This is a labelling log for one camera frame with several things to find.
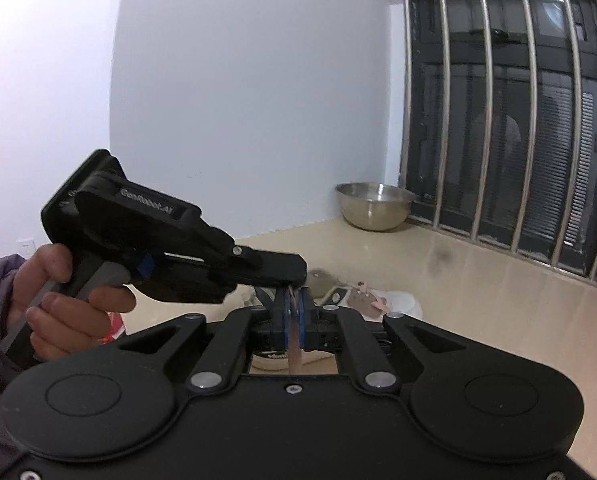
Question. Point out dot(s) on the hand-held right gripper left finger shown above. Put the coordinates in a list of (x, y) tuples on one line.
[(282, 325)]

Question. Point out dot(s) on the white sneaker shoe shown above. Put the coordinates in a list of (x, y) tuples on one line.
[(403, 305)]

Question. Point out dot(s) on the metal bowl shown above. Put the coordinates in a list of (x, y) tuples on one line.
[(373, 207)]

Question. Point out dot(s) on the person's left hand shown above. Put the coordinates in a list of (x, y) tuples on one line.
[(78, 327)]

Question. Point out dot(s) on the dark window with blinds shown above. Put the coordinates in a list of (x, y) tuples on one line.
[(458, 110)]

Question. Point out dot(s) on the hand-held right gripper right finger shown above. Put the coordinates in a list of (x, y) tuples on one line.
[(306, 327)]

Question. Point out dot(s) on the steel window guard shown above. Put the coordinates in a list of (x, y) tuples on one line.
[(407, 85)]

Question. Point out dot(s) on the white wall socket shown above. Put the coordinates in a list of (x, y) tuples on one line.
[(26, 246)]

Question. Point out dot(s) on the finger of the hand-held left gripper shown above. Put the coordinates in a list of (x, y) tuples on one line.
[(278, 270)]

